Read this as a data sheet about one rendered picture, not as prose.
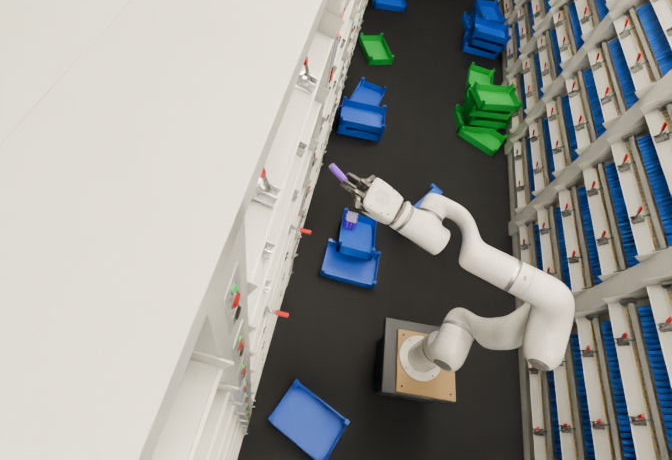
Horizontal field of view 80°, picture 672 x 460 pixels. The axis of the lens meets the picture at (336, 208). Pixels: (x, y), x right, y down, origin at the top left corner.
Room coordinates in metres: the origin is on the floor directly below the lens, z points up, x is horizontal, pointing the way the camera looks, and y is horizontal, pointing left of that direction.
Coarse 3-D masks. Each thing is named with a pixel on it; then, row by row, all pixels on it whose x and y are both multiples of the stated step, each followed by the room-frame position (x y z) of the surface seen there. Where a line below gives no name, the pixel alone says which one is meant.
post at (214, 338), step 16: (240, 240) 0.16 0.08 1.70; (224, 256) 0.13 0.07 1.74; (240, 256) 0.16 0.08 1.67; (224, 272) 0.12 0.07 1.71; (240, 272) 0.16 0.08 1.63; (208, 288) 0.09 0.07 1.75; (224, 288) 0.12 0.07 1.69; (208, 304) 0.09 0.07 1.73; (208, 320) 0.08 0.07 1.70; (224, 320) 0.11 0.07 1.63; (240, 320) 0.15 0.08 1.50; (208, 336) 0.08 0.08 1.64; (224, 336) 0.10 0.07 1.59; (208, 352) 0.08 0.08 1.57; (224, 352) 0.09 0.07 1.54; (240, 400) 0.11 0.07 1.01; (240, 416) 0.09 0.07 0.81
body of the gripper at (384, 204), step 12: (372, 192) 0.66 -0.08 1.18; (384, 192) 0.68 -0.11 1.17; (396, 192) 0.70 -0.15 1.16; (360, 204) 0.65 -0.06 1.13; (372, 204) 0.63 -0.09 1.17; (384, 204) 0.65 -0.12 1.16; (396, 204) 0.66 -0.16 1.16; (372, 216) 0.62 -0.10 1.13; (384, 216) 0.62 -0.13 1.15; (396, 216) 0.63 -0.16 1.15
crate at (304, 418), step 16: (288, 400) 0.27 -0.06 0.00; (304, 400) 0.29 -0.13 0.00; (320, 400) 0.30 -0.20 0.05; (272, 416) 0.18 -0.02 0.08; (288, 416) 0.21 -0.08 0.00; (304, 416) 0.23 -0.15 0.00; (320, 416) 0.25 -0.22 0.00; (336, 416) 0.27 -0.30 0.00; (288, 432) 0.15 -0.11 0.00; (304, 432) 0.17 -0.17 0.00; (320, 432) 0.18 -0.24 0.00; (336, 432) 0.20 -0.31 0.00; (304, 448) 0.10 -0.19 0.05; (320, 448) 0.13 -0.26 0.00
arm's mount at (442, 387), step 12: (408, 336) 0.63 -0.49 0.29; (396, 360) 0.51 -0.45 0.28; (396, 372) 0.46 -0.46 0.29; (444, 372) 0.52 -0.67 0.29; (396, 384) 0.41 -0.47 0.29; (408, 384) 0.43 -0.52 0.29; (420, 384) 0.44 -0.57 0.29; (432, 384) 0.46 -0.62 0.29; (444, 384) 0.47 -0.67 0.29; (432, 396) 0.41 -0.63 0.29; (444, 396) 0.43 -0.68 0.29
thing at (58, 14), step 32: (0, 0) 0.31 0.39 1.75; (32, 0) 0.33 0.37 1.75; (64, 0) 0.34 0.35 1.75; (96, 0) 0.36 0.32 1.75; (128, 0) 0.37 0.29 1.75; (0, 32) 0.27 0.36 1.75; (32, 32) 0.28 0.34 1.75; (64, 32) 0.30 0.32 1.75; (96, 32) 0.31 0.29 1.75; (0, 64) 0.23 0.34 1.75; (32, 64) 0.24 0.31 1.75; (64, 64) 0.26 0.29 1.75; (0, 96) 0.20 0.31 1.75; (32, 96) 0.21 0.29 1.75; (0, 128) 0.17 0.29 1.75
